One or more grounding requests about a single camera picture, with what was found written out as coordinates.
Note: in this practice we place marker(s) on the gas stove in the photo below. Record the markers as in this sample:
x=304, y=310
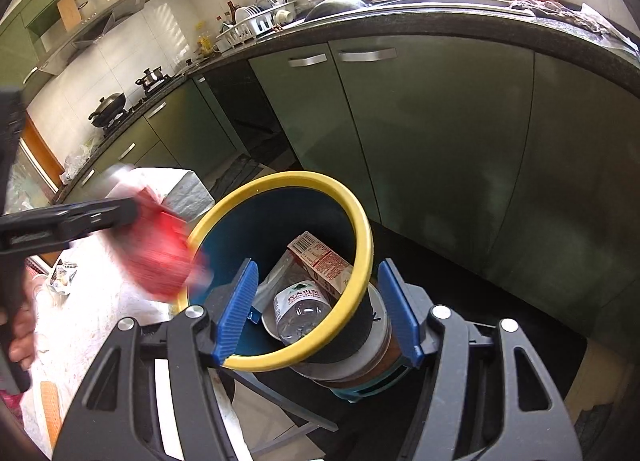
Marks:
x=135, y=103

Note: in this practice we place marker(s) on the steel range hood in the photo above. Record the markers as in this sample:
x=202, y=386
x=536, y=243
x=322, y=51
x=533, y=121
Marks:
x=92, y=33

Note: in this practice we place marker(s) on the yellow rim trash bin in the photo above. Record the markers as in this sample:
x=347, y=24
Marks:
x=300, y=201

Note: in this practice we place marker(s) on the person's left hand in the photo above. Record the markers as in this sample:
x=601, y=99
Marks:
x=25, y=336

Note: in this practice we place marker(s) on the brown board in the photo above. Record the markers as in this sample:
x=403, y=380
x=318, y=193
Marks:
x=67, y=13

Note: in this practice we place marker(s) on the patterned rag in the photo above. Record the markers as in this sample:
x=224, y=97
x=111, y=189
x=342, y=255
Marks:
x=560, y=8

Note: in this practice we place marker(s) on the green label water bottle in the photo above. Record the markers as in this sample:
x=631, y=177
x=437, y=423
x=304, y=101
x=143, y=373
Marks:
x=300, y=311

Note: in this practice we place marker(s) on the red white milk carton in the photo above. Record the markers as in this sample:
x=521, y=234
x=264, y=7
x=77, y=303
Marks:
x=320, y=256

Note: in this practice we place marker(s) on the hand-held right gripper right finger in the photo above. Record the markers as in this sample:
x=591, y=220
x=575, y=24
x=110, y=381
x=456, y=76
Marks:
x=400, y=311

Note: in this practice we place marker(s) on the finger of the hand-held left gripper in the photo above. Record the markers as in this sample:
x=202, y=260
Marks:
x=65, y=223

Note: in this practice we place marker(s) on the black striped floor mat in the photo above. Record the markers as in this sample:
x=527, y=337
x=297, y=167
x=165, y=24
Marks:
x=240, y=173

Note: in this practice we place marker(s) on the teal wooden stool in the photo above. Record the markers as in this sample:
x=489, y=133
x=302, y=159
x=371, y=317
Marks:
x=350, y=381

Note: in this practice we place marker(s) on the white plastic bags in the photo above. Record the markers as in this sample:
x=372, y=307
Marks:
x=75, y=163

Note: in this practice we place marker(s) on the white cup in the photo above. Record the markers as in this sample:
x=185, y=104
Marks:
x=283, y=16

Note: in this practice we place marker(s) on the black countertop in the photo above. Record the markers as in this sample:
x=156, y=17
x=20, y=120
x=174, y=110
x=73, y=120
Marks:
x=450, y=23

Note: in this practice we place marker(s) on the frosted glass sliding door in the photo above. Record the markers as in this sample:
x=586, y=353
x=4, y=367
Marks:
x=27, y=176

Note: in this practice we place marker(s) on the yellow oil bottle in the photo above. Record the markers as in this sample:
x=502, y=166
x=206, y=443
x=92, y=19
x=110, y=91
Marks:
x=205, y=46

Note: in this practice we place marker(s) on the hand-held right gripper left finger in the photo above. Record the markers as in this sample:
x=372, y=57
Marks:
x=235, y=311

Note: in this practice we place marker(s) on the small steel pot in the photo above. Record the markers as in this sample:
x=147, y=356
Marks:
x=150, y=78

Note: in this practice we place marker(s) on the white printed wrapper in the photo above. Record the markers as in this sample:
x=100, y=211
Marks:
x=64, y=278

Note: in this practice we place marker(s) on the red snack bag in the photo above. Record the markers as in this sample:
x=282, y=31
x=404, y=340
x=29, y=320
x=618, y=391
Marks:
x=160, y=251

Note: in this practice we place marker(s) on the white dish rack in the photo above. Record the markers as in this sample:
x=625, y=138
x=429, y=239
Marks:
x=250, y=26

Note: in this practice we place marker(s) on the black wok with lid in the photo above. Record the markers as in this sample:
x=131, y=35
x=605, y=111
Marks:
x=107, y=108

